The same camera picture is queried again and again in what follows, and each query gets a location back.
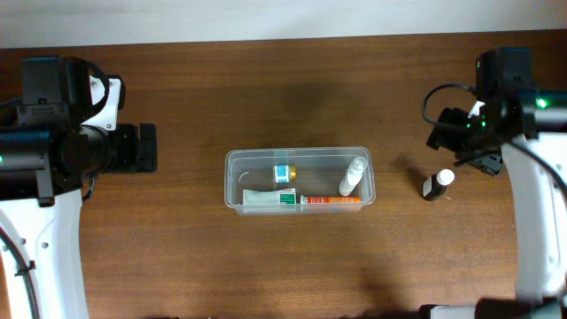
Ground right black cable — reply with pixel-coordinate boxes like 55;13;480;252
420;82;479;132

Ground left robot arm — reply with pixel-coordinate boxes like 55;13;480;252
1;56;158;318

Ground black cable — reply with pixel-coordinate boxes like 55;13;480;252
420;82;479;132
0;225;42;319

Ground dark bottle white cap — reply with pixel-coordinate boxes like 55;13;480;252
423;169;455;201

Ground white green medicine box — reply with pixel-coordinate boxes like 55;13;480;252
243;188;297;206

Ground left black cable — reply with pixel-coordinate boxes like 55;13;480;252
0;225;42;319

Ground white spray bottle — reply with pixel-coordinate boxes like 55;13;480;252
339;157;369;197

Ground orange tablet tube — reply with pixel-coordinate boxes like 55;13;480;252
299;195;361;205

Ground clear plastic container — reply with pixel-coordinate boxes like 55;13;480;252
224;146;376;215

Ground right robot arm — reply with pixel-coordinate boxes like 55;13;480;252
419;47;566;318

